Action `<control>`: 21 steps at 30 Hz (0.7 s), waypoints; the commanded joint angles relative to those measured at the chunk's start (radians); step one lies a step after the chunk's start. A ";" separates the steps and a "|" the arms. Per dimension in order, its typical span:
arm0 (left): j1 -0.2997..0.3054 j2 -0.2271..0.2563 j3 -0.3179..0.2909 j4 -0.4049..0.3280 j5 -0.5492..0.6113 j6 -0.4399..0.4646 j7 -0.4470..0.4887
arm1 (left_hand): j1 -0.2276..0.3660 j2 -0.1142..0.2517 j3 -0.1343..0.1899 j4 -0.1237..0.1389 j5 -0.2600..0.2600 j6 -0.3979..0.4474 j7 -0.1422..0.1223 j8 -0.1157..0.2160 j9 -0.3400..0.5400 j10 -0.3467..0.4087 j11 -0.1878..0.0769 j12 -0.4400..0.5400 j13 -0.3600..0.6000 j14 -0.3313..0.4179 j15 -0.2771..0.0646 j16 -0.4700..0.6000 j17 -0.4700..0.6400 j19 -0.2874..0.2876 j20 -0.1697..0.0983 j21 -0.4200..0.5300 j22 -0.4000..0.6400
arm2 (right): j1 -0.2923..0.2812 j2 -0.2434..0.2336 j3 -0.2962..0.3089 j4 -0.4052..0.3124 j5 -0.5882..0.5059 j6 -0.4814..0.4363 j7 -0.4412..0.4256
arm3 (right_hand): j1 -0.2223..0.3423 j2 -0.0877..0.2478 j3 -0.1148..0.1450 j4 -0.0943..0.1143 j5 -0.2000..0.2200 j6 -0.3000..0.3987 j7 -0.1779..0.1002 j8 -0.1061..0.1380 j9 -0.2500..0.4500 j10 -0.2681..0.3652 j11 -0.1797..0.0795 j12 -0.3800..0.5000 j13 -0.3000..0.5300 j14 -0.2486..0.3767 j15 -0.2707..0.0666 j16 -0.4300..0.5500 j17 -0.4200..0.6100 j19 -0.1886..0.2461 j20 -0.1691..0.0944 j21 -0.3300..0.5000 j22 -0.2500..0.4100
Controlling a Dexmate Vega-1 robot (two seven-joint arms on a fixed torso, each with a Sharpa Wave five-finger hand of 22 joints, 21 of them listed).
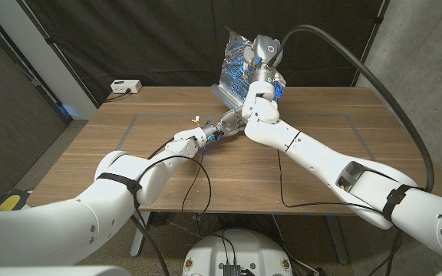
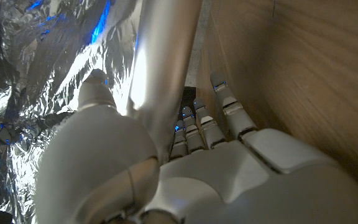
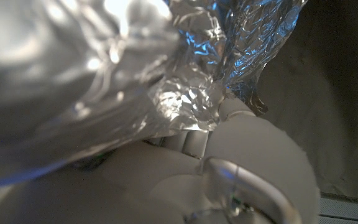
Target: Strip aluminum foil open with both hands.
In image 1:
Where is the white table leg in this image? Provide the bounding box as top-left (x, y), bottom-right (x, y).
top-left (130, 211), bottom-right (152, 258)

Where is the black backdrop cloth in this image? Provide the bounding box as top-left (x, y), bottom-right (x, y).
top-left (15, 0), bottom-right (391, 107)

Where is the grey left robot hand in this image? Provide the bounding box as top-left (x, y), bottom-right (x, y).
top-left (203, 108), bottom-right (247, 142)

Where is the silver foil bag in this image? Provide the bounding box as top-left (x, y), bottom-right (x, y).
top-left (209, 27), bottom-right (286, 111)

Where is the white power strip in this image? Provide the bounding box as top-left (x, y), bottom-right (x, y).
top-left (110, 79), bottom-right (143, 94)

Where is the grey table leg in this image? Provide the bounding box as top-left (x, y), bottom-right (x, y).
top-left (324, 215), bottom-right (351, 265)

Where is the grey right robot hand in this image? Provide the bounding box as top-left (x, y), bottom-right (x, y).
top-left (243, 34), bottom-right (285, 84)

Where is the thin black base cable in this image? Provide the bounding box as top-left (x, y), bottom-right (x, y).
top-left (208, 228), bottom-right (239, 266)

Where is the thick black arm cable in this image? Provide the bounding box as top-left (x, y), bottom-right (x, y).
top-left (130, 136), bottom-right (176, 276)
top-left (266, 25), bottom-right (436, 276)

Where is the black backdrop stand pole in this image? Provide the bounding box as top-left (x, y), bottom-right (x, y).
top-left (351, 0), bottom-right (391, 87)
top-left (15, 0), bottom-right (101, 109)

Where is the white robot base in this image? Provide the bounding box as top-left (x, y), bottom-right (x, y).
top-left (182, 228), bottom-right (294, 276)

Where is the yellow foot pedal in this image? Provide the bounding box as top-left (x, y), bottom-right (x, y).
top-left (0, 194), bottom-right (21, 212)

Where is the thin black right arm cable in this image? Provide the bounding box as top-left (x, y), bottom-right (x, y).
top-left (276, 149), bottom-right (384, 215)

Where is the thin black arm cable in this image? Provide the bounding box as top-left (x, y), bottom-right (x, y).
top-left (276, 149), bottom-right (384, 215)
top-left (138, 147), bottom-right (213, 216)

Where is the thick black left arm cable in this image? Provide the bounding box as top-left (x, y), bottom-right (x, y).
top-left (130, 136), bottom-right (176, 276)

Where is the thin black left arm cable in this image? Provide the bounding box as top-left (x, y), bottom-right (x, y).
top-left (138, 147), bottom-right (213, 216)

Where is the grey tape outline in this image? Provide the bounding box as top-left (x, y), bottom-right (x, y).
top-left (116, 113), bottom-right (376, 162)

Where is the dark brown door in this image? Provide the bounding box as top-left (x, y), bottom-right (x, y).
top-left (0, 15), bottom-right (72, 195)

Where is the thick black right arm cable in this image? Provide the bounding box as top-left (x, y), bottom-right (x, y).
top-left (266, 25), bottom-right (436, 276)

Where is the black box on base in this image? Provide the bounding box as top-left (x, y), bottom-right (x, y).
top-left (223, 263), bottom-right (242, 276)

